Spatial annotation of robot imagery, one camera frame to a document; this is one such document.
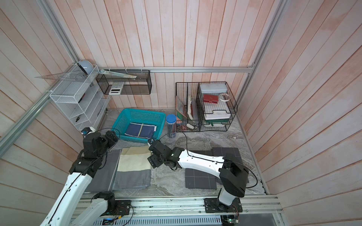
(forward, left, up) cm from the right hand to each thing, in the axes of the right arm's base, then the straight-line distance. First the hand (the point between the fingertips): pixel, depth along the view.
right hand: (155, 155), depth 81 cm
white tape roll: (+43, -46, +8) cm, 64 cm away
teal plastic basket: (+35, +17, -5) cm, 39 cm away
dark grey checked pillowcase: (-10, -26, -10) cm, 29 cm away
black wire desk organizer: (+42, -32, 0) cm, 53 cm away
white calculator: (+43, +31, +16) cm, 56 cm away
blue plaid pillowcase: (+24, +16, -9) cm, 30 cm away
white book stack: (+27, -39, +6) cm, 48 cm away
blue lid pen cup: (+21, -8, +8) cm, 24 cm away
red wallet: (+38, -35, +11) cm, 53 cm away
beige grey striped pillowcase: (-6, +14, -10) cm, 18 cm away
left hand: (+5, +24, +12) cm, 27 cm away
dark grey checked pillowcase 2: (-11, -32, -11) cm, 35 cm away
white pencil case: (+49, -39, +12) cm, 63 cm away
